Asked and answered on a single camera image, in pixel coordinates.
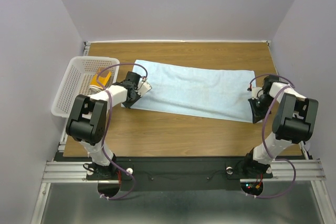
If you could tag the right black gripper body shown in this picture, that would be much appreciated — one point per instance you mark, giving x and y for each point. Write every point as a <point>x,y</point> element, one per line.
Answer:
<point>261,106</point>

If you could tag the aluminium frame rail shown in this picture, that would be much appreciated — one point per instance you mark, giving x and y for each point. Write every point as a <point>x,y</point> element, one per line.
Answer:
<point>73,172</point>

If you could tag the light blue towel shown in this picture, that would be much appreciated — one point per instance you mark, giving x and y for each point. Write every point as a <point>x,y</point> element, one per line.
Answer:
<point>217,94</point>

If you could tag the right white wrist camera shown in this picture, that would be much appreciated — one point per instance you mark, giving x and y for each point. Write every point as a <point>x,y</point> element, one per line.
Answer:
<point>255,92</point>

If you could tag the white plastic basket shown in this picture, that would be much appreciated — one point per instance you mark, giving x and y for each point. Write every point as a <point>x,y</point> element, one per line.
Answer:
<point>76,80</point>

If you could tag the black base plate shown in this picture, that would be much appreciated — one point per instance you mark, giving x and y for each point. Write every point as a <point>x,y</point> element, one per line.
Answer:
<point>181,173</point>

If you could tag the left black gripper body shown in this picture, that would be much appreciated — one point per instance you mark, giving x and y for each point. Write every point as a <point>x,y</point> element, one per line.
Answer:
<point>129,103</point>

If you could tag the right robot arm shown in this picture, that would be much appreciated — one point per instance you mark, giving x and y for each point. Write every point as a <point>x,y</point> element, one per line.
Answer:
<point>288,118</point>

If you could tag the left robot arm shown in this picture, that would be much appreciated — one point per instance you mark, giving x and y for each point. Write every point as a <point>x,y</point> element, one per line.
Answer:
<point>89,116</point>

